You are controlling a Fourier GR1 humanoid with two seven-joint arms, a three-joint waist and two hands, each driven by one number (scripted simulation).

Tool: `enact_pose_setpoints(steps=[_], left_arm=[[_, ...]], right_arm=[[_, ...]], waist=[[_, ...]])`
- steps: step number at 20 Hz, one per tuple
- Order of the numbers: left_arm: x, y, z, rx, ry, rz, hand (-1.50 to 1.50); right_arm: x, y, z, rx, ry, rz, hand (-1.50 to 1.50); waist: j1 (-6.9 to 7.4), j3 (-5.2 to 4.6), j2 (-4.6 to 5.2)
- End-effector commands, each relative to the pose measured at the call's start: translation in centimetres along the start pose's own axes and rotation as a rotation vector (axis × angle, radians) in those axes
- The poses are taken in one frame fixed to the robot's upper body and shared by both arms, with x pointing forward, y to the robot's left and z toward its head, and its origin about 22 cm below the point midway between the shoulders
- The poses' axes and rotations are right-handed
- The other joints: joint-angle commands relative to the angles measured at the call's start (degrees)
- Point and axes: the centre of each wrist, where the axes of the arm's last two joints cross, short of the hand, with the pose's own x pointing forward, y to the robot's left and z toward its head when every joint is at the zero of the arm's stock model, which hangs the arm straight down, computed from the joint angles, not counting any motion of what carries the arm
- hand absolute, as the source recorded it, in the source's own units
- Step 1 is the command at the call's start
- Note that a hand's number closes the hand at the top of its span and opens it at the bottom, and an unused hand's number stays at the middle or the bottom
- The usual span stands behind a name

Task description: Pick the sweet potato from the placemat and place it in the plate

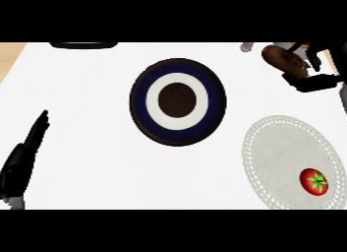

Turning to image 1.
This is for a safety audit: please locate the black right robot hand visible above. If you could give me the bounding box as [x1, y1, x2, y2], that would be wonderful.
[280, 41, 347, 94]

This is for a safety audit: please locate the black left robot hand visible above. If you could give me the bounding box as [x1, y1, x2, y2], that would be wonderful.
[0, 109, 50, 201]

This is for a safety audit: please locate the brown sweet potato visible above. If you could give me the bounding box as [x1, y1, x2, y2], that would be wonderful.
[260, 44, 311, 80]

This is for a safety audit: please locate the pale grey oval placemat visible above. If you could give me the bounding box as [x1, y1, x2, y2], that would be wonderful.
[239, 114, 347, 211]

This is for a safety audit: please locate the navy white brown round plate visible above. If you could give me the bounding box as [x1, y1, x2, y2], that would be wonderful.
[128, 57, 227, 148]

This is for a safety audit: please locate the small grey object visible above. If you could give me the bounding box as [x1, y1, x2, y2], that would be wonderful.
[238, 41, 255, 53]

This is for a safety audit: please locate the red tomato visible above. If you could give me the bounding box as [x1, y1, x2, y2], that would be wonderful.
[298, 167, 329, 197]

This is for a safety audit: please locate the dark rounded object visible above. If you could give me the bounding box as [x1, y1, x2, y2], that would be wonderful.
[47, 41, 120, 50]

